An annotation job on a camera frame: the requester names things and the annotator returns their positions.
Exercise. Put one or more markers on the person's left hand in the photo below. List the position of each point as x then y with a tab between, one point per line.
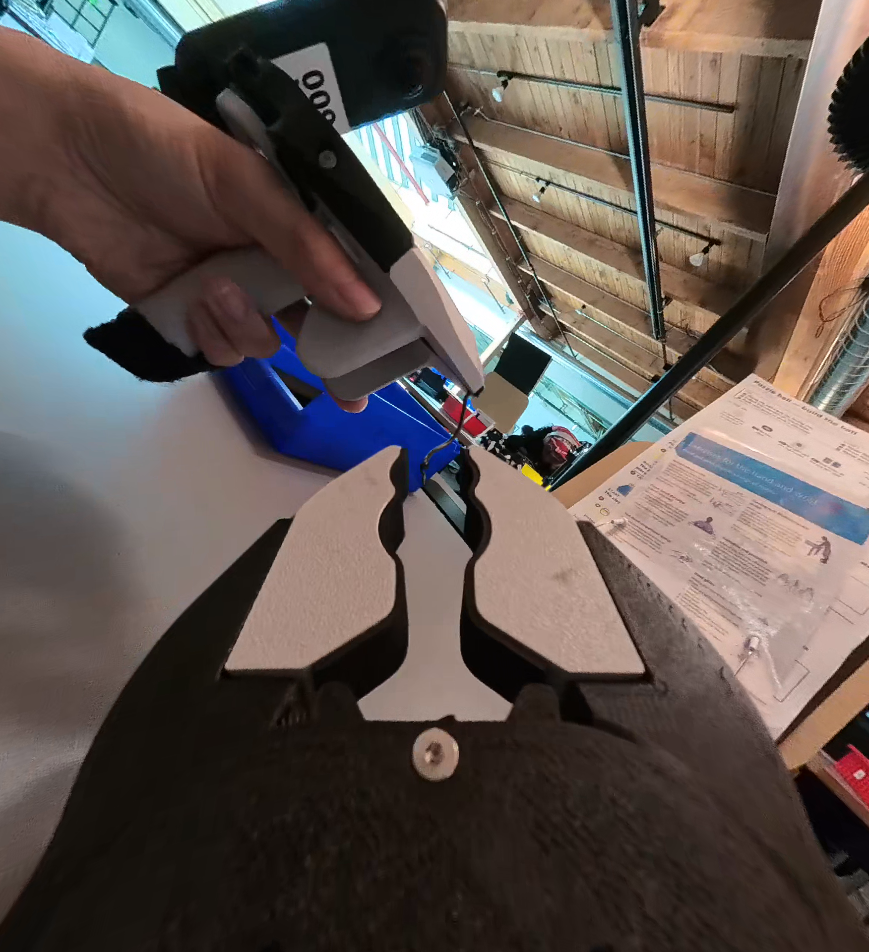
129	171

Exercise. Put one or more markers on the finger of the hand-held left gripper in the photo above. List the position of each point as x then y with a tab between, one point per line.
375	357
434	312

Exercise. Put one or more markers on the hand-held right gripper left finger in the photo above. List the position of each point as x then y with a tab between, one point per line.
323	580

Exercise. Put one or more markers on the wooden pillar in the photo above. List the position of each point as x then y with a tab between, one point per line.
791	335

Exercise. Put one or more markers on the black pole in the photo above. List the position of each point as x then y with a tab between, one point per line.
739	316

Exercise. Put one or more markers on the black screen panel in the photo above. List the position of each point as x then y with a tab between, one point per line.
524	364

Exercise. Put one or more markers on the grey ceiling conduit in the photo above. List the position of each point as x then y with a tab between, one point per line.
639	149

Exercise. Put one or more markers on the ceiling projector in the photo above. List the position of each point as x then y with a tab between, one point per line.
434	167

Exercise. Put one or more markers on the wooden table with papers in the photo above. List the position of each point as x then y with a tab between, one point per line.
587	476

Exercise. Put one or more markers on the white desk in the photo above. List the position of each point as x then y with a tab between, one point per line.
33	335

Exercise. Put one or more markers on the printed instruction sheet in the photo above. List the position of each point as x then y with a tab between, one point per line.
702	565

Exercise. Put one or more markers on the clear plastic bag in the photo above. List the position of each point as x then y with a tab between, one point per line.
710	617

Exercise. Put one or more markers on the ceiling track spotlight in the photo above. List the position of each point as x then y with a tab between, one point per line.
540	192
699	256
499	89

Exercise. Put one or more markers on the silver flexible duct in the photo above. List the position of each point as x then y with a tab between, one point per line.
866	335

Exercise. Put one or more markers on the blue plastic bin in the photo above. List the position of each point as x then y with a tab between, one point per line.
375	431

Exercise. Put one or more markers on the cardboard sheet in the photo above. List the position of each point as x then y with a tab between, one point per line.
500	405

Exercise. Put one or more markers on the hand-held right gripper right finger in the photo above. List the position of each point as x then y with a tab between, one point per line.
546	587

